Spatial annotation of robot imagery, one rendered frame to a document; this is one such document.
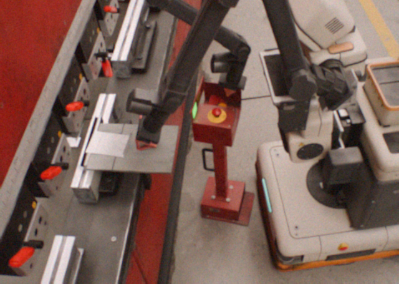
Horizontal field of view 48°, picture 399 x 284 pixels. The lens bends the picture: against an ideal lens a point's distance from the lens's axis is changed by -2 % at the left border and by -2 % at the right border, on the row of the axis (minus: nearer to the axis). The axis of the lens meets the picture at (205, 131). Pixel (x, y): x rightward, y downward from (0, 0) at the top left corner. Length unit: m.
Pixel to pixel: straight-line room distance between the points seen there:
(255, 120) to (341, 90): 1.51
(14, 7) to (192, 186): 1.72
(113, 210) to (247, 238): 1.03
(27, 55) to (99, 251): 0.65
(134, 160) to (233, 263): 1.04
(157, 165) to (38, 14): 0.57
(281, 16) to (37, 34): 0.55
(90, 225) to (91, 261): 0.12
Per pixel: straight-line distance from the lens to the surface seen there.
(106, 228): 1.44
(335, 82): 1.27
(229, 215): 2.33
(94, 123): 1.53
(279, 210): 2.10
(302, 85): 1.21
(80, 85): 1.28
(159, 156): 1.39
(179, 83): 1.16
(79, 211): 1.49
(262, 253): 2.30
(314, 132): 1.64
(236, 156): 2.59
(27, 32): 1.03
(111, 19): 1.54
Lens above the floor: 2.11
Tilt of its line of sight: 51 degrees down
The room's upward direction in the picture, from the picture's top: 6 degrees counter-clockwise
